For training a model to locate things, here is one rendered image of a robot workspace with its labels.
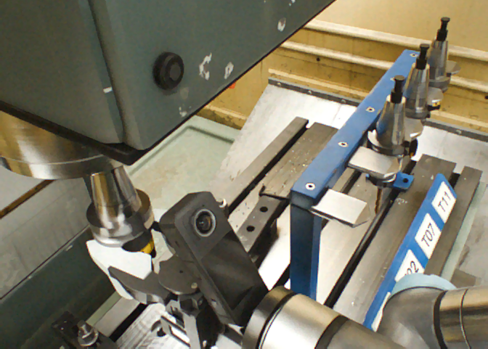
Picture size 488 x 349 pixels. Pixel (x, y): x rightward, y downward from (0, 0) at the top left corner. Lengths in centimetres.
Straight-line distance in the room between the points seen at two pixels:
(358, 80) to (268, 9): 128
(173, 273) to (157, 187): 123
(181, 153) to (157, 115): 163
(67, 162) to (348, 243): 76
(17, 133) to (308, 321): 25
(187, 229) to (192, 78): 22
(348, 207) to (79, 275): 76
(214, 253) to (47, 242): 73
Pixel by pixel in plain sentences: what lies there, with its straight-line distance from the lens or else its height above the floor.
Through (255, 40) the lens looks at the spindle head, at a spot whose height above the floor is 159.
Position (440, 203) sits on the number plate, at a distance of 108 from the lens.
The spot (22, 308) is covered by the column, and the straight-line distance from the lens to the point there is 115.
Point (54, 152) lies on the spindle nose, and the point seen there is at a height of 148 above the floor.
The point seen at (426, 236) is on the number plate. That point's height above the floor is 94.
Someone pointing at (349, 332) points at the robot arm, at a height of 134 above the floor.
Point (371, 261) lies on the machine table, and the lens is 100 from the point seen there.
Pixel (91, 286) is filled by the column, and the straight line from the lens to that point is 127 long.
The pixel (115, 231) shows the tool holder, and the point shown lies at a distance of 47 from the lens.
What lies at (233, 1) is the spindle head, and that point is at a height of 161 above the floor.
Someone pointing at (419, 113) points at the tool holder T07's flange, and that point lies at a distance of 82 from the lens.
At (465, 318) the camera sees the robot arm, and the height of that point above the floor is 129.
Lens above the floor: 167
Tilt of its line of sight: 40 degrees down
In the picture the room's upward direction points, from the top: 5 degrees counter-clockwise
